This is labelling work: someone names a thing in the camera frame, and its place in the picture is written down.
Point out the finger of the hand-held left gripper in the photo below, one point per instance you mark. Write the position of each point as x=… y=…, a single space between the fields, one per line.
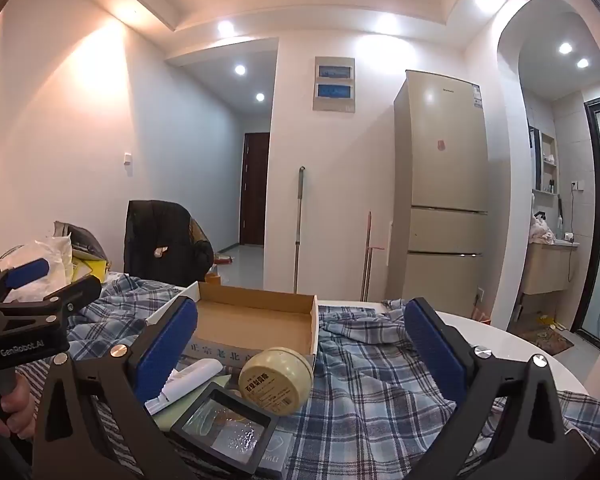
x=27 y=270
x=75 y=292

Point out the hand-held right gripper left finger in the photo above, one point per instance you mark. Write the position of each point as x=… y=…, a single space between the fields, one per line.
x=167 y=345

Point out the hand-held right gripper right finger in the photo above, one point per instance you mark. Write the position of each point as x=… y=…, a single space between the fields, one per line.
x=432 y=345

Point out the white tube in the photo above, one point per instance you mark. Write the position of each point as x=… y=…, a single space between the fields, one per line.
x=195 y=372

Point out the pale green case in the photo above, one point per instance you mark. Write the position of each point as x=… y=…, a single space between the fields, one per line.
x=167 y=416

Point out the cardboard box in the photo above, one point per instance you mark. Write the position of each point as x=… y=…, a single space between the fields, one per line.
x=255 y=315

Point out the cream round tin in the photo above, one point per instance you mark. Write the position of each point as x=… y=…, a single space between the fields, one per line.
x=275 y=380

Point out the black square frame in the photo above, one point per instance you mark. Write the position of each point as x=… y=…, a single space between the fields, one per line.
x=262 y=442

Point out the blue-grey small box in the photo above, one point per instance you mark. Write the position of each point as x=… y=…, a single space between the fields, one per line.
x=277 y=455

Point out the person's left hand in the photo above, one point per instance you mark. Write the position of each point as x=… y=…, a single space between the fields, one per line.
x=12 y=407

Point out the white plastic bag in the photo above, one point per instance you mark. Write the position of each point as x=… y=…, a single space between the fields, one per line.
x=50 y=260

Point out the grey bag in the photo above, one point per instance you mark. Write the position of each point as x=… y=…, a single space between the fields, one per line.
x=85 y=240

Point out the red carton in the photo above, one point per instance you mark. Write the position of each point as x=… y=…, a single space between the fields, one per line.
x=481 y=313

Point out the blue plaid blanket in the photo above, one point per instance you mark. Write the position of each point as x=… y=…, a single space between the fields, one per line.
x=360 y=375

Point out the orange box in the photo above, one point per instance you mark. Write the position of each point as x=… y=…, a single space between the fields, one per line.
x=213 y=277

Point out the red packet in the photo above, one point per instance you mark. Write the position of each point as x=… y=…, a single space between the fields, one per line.
x=224 y=260

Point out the pink broom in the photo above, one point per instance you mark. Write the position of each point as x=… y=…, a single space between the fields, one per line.
x=365 y=260

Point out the brown chair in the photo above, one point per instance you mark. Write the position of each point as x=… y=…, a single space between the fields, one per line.
x=199 y=232

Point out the brown floor mat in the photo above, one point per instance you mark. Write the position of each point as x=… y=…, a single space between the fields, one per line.
x=550 y=341

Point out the beige vanity cabinet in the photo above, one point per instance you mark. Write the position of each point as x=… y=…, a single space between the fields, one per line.
x=545 y=267

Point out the crumpled pale cloth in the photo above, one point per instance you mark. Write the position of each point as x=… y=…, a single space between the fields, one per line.
x=542 y=230

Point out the beige fridge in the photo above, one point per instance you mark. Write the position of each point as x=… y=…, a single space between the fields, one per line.
x=440 y=185

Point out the grey mop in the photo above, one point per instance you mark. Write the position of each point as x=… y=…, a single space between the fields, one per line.
x=298 y=230

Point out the dark brown door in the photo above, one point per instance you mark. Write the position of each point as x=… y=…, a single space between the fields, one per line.
x=255 y=190

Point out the wall niche shelf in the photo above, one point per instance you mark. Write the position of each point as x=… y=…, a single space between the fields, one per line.
x=548 y=160

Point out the wall electrical panel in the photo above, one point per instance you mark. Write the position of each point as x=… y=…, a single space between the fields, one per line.
x=334 y=85

